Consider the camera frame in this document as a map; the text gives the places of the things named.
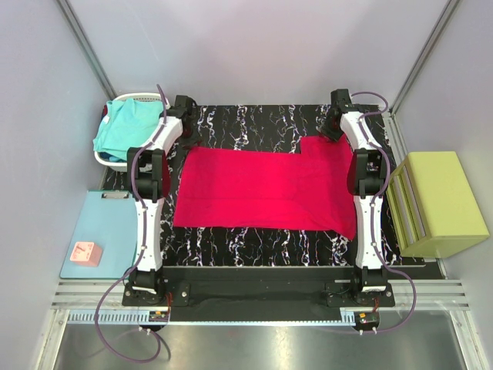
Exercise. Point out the pink numbered block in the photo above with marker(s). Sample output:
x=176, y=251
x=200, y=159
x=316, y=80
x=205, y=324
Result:
x=87, y=254

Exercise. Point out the pink t shirt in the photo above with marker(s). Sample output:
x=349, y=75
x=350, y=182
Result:
x=292, y=191

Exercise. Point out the yellow green drawer box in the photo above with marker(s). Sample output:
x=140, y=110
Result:
x=433, y=208

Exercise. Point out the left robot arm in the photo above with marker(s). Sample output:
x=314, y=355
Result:
x=150, y=182

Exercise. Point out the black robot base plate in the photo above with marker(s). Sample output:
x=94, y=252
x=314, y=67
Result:
x=222, y=295

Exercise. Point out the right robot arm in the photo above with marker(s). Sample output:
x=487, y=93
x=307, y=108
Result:
x=367, y=180

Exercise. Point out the blue t shirt in basket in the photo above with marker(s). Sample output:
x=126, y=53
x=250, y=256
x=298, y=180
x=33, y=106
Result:
x=110, y=158

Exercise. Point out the light blue clipboard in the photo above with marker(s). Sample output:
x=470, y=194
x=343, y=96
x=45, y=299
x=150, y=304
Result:
x=108, y=219

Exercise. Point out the turquoise t shirt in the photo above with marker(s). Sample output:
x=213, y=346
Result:
x=127, y=127

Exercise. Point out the white laundry basket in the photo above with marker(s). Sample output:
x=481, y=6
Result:
x=111, y=162

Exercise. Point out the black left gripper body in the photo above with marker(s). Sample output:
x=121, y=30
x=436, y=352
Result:
x=191, y=136

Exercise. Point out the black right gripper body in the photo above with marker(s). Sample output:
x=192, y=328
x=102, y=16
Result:
x=330, y=129

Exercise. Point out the red t shirt in basket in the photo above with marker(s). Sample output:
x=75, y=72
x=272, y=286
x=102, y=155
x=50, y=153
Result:
x=104, y=116

